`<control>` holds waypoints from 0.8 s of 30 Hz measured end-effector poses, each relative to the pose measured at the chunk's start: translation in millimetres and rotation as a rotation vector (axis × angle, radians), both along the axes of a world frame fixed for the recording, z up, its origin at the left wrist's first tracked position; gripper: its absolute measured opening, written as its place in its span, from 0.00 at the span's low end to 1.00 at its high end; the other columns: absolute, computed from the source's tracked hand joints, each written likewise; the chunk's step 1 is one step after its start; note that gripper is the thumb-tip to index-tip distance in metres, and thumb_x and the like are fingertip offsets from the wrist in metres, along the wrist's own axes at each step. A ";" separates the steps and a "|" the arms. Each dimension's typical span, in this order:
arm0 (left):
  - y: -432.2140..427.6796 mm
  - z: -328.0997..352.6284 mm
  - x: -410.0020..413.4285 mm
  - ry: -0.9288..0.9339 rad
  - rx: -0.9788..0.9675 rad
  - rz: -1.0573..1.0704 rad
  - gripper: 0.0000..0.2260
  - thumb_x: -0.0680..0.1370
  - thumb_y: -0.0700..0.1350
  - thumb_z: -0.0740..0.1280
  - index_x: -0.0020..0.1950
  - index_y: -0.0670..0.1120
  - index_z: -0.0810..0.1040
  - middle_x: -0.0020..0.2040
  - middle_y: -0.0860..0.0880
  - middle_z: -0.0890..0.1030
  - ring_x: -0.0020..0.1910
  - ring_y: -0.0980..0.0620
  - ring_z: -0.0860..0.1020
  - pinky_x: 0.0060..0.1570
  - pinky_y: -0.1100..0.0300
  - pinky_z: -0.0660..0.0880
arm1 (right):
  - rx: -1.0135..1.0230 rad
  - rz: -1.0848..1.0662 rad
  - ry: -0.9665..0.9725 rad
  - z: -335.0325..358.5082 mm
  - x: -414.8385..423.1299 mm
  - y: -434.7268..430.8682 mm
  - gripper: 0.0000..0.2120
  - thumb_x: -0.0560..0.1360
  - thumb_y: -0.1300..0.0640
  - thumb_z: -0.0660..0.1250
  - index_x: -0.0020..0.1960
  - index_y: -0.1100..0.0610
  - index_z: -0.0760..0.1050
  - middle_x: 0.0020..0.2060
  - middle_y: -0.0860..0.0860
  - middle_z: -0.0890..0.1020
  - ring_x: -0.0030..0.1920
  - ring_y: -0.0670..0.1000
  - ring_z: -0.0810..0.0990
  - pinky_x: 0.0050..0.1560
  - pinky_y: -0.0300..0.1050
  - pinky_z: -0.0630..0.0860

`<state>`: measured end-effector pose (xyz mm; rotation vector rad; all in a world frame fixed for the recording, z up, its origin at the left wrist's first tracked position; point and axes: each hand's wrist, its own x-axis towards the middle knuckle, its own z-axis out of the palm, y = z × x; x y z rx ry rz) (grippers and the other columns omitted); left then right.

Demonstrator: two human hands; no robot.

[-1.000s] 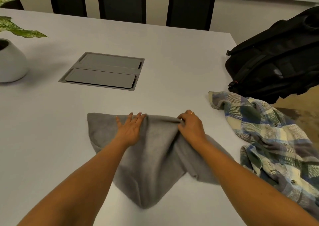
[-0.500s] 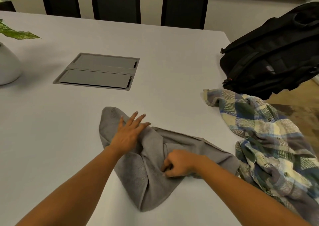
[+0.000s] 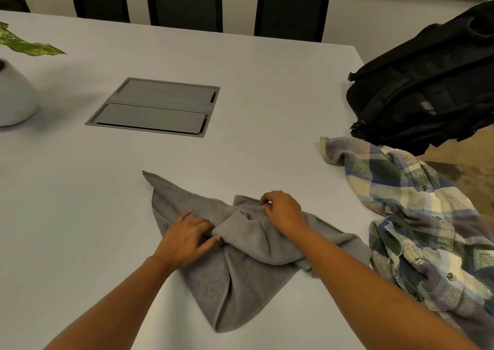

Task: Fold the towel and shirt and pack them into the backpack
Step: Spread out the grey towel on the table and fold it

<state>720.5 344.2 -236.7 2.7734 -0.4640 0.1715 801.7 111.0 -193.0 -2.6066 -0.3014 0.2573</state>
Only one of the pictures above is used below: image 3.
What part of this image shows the person's right hand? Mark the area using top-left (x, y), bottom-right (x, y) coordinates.
top-left (259, 190), bottom-right (309, 238)

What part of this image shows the person's left hand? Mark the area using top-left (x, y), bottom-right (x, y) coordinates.
top-left (152, 209), bottom-right (221, 275)

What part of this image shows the grey towel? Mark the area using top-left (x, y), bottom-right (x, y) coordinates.
top-left (142, 170), bottom-right (373, 333)

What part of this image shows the plaid flannel shirt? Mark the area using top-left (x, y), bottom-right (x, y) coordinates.
top-left (319, 136), bottom-right (494, 350)

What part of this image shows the black backpack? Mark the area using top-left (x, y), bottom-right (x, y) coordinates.
top-left (345, 0), bottom-right (494, 156)

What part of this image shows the person's left forearm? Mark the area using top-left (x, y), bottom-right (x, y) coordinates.
top-left (42, 256), bottom-right (175, 350)

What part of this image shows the person's right forearm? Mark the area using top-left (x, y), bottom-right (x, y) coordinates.
top-left (287, 224), bottom-right (470, 350)

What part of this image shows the white round plant pot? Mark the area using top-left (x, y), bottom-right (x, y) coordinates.
top-left (0, 58), bottom-right (39, 127)

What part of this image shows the grey table cable box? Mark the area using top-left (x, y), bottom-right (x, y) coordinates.
top-left (84, 76), bottom-right (221, 138)

